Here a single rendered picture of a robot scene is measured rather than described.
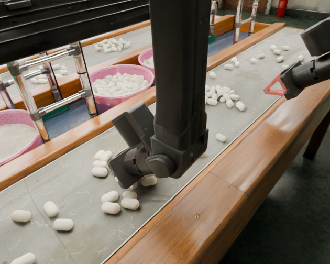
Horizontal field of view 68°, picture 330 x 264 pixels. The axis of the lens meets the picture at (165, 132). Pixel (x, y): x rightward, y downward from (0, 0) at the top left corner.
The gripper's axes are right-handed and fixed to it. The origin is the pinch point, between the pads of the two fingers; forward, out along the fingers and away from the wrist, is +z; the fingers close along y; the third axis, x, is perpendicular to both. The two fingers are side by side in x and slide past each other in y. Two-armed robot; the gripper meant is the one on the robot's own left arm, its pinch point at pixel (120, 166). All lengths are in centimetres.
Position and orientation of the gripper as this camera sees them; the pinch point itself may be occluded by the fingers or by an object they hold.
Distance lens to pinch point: 59.6
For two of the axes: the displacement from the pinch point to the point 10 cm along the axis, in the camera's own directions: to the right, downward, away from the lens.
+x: 5.0, 8.6, 1.0
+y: -6.9, 4.7, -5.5
